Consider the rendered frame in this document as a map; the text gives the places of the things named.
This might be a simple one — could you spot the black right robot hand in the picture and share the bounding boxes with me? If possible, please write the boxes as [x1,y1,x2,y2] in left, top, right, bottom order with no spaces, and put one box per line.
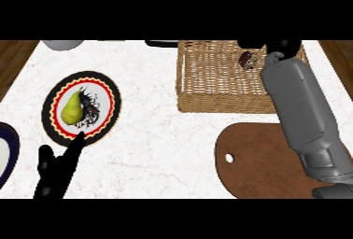
[237,39,303,60]

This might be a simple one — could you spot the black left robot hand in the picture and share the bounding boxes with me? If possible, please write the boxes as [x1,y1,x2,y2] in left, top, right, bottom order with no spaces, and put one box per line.
[31,131,88,200]

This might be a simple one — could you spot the brown cupcake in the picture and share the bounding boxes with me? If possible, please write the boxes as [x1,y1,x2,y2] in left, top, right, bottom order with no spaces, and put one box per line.
[240,50,260,70]

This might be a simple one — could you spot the wicker basket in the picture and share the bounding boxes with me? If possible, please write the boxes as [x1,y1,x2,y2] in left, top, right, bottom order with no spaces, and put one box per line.
[176,39,311,114]

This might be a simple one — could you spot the brown wooden cutting board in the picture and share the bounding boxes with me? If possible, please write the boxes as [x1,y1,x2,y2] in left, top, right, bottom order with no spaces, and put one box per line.
[215,121,353,200]

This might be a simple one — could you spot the white plate with blue rim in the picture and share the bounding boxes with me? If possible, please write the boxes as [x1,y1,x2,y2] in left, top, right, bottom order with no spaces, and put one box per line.
[0,121,23,190]

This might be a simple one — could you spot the green pear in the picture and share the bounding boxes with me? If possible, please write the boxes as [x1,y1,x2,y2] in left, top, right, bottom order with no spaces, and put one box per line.
[60,87,88,126]

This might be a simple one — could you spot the black red patterned plate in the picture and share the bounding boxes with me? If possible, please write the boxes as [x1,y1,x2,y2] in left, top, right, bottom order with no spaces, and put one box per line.
[40,70,123,148]

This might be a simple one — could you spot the black round object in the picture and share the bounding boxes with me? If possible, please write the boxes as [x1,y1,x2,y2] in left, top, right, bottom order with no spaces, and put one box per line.
[145,39,181,49]

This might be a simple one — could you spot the grey bowl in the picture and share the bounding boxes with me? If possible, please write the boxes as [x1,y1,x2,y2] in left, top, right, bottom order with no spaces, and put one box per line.
[40,39,86,51]

